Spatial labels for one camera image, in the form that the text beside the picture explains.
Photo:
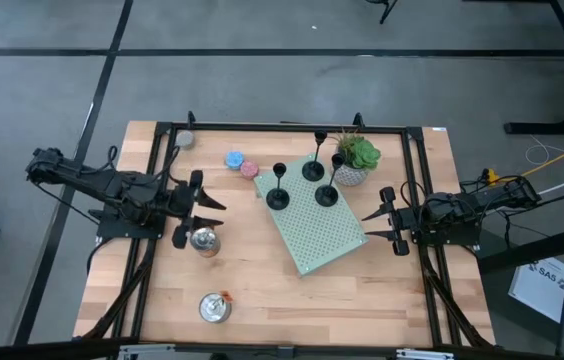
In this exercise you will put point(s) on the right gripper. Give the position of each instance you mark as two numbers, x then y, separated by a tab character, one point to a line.
402	220

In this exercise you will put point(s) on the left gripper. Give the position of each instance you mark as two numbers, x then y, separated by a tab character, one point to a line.
184	205

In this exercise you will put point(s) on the silver candle tin orange label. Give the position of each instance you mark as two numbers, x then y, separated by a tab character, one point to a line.
214	307
205	242

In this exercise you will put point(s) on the blue patterned candle holder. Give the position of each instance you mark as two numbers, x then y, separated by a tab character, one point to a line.
234	160

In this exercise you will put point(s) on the red patterned candle holder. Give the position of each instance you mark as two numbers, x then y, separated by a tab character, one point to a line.
249	170

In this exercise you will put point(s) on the black candlestick holder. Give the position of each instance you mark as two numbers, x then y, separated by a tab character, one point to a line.
313	171
327	196
277	199

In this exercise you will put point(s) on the grey patterned candle holder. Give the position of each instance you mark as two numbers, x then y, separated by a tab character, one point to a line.
185	139

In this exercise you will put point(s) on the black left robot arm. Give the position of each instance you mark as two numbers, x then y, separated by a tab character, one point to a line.
107	185

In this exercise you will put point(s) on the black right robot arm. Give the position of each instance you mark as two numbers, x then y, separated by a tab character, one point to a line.
457	210

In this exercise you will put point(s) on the succulent in triangle-pattern pot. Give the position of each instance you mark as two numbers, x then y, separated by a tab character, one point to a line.
359	157

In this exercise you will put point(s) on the white paper sign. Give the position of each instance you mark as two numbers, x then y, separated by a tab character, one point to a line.
539	287

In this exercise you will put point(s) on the black desk base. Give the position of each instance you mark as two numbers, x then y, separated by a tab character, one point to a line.
552	127

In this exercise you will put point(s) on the black stand leg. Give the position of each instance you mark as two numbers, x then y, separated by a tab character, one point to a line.
387	10

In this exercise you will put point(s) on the black aluminium table frame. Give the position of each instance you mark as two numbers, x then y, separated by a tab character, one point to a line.
262	126

